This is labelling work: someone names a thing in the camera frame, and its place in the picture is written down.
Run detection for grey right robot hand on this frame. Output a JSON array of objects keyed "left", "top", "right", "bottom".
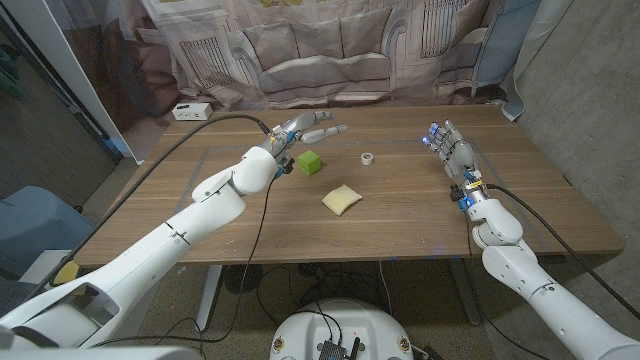
[{"left": 422, "top": 118, "right": 484, "bottom": 199}]

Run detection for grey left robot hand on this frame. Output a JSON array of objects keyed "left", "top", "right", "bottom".
[{"left": 259, "top": 110, "right": 350, "bottom": 161}]

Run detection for yellow sponge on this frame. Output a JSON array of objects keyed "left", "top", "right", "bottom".
[{"left": 321, "top": 183, "right": 363, "bottom": 217}]

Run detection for green block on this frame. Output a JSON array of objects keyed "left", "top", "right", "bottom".
[{"left": 297, "top": 149, "right": 322, "bottom": 176}]

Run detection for printed sofa backdrop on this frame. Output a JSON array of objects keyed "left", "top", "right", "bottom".
[{"left": 47, "top": 0, "right": 544, "bottom": 112}]

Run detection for white power strip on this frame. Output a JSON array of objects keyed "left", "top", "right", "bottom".
[{"left": 171, "top": 102, "right": 213, "bottom": 122}]

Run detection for grey table leg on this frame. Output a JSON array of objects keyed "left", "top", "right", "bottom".
[{"left": 447, "top": 257, "right": 482, "bottom": 327}]

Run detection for pale grey curtain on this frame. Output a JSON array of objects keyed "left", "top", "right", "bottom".
[{"left": 501, "top": 0, "right": 576, "bottom": 122}]

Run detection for round black floor fan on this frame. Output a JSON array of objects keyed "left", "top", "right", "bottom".
[{"left": 223, "top": 263, "right": 264, "bottom": 295}]

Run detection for white table leg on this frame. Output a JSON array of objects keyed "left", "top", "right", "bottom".
[{"left": 195, "top": 263, "right": 224, "bottom": 331}]

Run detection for white robot torso base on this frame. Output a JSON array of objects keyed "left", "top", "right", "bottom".
[{"left": 269, "top": 298, "right": 415, "bottom": 360}]

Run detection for black electronics module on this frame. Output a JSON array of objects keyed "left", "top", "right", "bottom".
[{"left": 316, "top": 337, "right": 362, "bottom": 360}]

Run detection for white pillar panel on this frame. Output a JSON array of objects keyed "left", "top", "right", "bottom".
[{"left": 0, "top": 0, "right": 146, "bottom": 165}]

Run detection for yellow floor pad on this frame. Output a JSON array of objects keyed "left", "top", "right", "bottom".
[{"left": 52, "top": 259, "right": 81, "bottom": 286}]

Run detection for blue upholstered seat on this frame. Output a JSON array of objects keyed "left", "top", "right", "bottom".
[{"left": 0, "top": 185, "right": 96, "bottom": 281}]

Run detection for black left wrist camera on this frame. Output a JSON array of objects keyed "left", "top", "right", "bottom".
[{"left": 273, "top": 157, "right": 295, "bottom": 180}]

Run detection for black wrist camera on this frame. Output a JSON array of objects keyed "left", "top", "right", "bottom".
[
  {"left": 449, "top": 185, "right": 471, "bottom": 211},
  {"left": 273, "top": 157, "right": 295, "bottom": 180}
]

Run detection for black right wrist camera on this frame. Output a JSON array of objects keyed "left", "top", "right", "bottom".
[{"left": 449, "top": 185, "right": 471, "bottom": 211}]

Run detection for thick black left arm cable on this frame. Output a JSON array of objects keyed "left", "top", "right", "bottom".
[{"left": 24, "top": 113, "right": 274, "bottom": 301}]

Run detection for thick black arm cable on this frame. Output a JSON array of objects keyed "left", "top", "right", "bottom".
[
  {"left": 24, "top": 113, "right": 274, "bottom": 301},
  {"left": 487, "top": 183, "right": 640, "bottom": 321}
]

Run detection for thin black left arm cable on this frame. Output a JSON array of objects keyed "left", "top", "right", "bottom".
[{"left": 87, "top": 175, "right": 276, "bottom": 349}]

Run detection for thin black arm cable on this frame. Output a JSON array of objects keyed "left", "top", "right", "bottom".
[
  {"left": 87, "top": 175, "right": 276, "bottom": 349},
  {"left": 464, "top": 209, "right": 551, "bottom": 360}
]

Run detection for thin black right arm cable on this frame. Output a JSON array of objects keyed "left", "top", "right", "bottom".
[{"left": 464, "top": 209, "right": 551, "bottom": 360}]

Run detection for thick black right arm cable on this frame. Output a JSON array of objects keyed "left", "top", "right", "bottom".
[{"left": 487, "top": 183, "right": 640, "bottom": 321}]

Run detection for tangled black floor cables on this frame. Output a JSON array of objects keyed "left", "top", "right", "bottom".
[{"left": 255, "top": 262, "right": 396, "bottom": 326}]

